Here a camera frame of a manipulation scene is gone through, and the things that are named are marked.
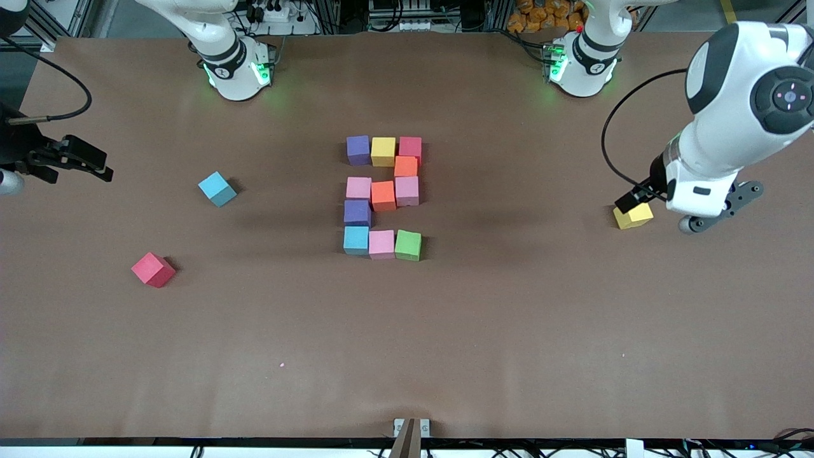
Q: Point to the purple foam block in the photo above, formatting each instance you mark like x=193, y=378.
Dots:
x=358, y=150
x=357, y=214

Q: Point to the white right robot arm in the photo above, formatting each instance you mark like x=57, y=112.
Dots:
x=235, y=70

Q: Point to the white power strip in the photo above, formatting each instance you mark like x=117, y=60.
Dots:
x=275, y=13

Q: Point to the aluminium frame post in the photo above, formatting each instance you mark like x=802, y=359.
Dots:
x=63, y=22

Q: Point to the pink foam block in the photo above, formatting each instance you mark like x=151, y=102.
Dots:
x=407, y=191
x=381, y=245
x=358, y=188

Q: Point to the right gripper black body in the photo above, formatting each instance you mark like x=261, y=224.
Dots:
x=18, y=145

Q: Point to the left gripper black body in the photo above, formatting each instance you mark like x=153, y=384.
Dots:
x=654, y=177

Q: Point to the metal table edge bracket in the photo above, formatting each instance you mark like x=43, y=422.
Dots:
x=412, y=432

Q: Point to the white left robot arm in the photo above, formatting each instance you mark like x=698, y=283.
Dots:
x=731, y=127

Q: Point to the orange foam block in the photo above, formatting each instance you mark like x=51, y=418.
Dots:
x=406, y=166
x=383, y=196

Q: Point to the red foam block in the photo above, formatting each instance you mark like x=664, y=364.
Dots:
x=411, y=147
x=153, y=270

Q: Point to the orange snack bag pile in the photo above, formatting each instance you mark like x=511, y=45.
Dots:
x=534, y=16

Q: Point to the light blue foam block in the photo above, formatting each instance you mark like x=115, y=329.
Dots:
x=356, y=240
x=217, y=189

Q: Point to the yellow foam block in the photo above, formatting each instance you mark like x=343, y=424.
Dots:
x=636, y=217
x=383, y=152

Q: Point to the green foam block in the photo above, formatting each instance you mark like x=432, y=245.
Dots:
x=408, y=245

